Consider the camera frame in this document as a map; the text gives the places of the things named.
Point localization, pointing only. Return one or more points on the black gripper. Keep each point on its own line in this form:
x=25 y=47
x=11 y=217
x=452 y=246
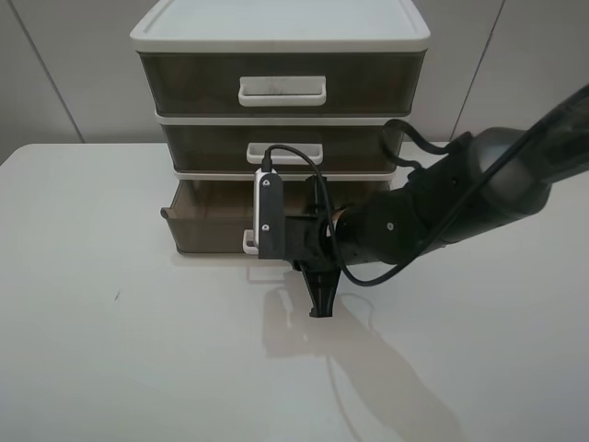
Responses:
x=302 y=241

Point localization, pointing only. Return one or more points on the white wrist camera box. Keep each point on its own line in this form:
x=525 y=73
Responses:
x=268 y=210

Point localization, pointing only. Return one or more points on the dark translucent middle drawer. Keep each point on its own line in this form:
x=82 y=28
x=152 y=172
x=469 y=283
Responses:
x=223 y=148

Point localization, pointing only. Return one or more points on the dark translucent drawer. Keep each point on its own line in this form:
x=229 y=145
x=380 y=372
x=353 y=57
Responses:
x=211 y=216
x=357 y=84
x=223 y=148

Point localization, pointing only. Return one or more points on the white plastic drawer cabinet frame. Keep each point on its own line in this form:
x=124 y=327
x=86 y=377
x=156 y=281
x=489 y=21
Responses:
x=281 y=27

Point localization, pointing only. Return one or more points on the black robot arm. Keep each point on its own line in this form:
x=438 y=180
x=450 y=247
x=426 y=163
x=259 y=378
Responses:
x=479 y=182

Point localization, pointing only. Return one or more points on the dark translucent top drawer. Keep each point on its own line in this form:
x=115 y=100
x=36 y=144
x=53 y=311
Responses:
x=357 y=84

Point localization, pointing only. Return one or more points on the dark translucent bottom drawer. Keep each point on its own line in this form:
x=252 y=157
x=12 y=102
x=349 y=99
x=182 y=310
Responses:
x=211 y=216

